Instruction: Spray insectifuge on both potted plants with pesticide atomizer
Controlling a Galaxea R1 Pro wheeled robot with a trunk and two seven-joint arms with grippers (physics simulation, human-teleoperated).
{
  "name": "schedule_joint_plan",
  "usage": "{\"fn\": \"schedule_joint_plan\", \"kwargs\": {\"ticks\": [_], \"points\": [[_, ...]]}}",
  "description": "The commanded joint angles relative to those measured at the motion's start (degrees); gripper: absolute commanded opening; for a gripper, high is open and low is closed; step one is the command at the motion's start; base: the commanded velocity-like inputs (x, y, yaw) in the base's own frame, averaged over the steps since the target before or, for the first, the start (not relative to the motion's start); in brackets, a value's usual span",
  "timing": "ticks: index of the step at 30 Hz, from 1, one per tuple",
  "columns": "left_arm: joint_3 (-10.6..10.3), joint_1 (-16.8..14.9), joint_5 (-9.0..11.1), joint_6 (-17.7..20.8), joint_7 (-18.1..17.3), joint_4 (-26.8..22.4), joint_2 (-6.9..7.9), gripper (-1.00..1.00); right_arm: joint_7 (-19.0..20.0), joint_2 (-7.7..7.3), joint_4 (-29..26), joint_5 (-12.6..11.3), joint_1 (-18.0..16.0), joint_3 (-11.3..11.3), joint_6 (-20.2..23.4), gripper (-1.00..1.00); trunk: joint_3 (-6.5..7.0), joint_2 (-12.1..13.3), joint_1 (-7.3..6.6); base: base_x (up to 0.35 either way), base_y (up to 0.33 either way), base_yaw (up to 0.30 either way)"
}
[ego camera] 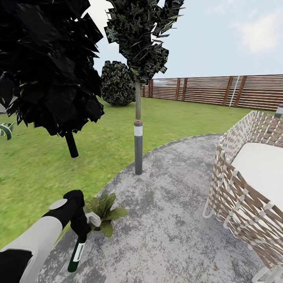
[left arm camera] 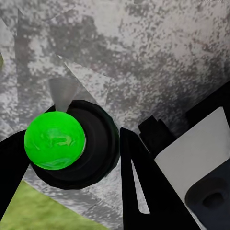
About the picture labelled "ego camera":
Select insectifuge atomizer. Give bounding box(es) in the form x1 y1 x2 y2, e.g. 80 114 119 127
68 236 85 272

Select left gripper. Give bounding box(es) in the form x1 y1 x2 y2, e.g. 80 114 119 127
70 213 92 242

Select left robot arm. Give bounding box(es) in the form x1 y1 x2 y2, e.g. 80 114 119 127
0 190 101 283

